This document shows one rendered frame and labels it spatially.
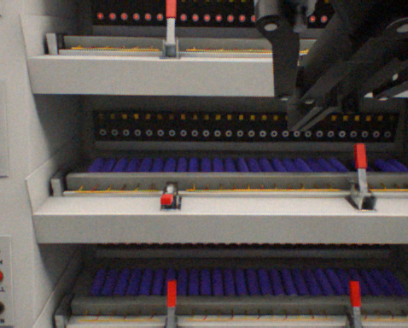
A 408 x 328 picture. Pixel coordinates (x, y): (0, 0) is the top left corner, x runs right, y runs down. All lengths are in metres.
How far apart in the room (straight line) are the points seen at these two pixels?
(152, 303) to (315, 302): 0.25
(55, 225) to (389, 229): 0.45
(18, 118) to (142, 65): 0.17
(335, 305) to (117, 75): 0.47
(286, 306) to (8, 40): 0.54
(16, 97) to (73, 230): 0.18
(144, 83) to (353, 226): 0.34
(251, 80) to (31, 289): 0.40
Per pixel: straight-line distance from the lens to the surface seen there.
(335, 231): 0.51
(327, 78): 0.20
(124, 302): 0.58
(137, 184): 0.52
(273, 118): 0.62
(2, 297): 0.55
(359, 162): 0.52
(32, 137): 0.51
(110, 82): 0.47
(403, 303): 0.65
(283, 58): 0.17
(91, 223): 0.48
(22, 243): 0.52
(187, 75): 0.46
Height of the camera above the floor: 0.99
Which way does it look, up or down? 5 degrees down
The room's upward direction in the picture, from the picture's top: straight up
